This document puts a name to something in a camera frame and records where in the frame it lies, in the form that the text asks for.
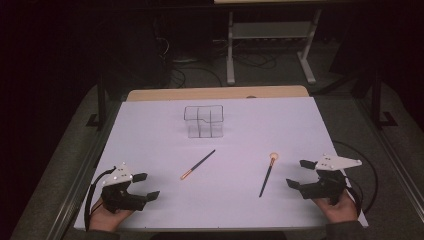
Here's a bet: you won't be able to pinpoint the clear plastic organizer box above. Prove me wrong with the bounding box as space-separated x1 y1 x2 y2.
183 104 225 139

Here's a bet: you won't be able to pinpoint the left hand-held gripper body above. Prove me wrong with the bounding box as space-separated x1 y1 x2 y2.
99 162 148 215

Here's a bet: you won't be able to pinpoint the white metal frame desk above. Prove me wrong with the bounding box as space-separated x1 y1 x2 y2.
213 0 355 86

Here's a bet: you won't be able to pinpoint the light wooden table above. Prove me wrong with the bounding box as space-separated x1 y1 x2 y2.
126 85 310 103

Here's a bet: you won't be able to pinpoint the aluminium frame rail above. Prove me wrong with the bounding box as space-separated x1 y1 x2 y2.
45 101 122 240
352 99 424 211

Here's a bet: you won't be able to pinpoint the person's left hand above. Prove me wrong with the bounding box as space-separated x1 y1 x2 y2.
88 197 135 232

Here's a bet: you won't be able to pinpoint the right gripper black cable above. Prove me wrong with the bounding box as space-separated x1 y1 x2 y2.
333 139 380 218

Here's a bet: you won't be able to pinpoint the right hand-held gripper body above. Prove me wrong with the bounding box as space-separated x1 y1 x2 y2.
298 153 364 206

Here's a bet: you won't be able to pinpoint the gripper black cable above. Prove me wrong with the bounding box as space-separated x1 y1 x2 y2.
83 166 117 232
333 139 380 218

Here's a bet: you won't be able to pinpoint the black floor cable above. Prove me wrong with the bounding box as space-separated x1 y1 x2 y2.
169 65 224 90

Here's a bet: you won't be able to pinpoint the white table mat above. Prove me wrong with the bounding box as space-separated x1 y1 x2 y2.
73 96 370 231

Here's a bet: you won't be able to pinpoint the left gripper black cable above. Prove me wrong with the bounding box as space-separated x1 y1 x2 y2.
83 166 117 232

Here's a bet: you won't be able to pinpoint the black metal stand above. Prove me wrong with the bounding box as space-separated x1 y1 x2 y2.
85 75 108 132
370 70 399 130

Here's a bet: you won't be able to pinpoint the tangled black floor cables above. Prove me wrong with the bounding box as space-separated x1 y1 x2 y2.
232 52 278 70

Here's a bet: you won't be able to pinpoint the person's right hand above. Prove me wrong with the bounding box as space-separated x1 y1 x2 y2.
313 191 360 224

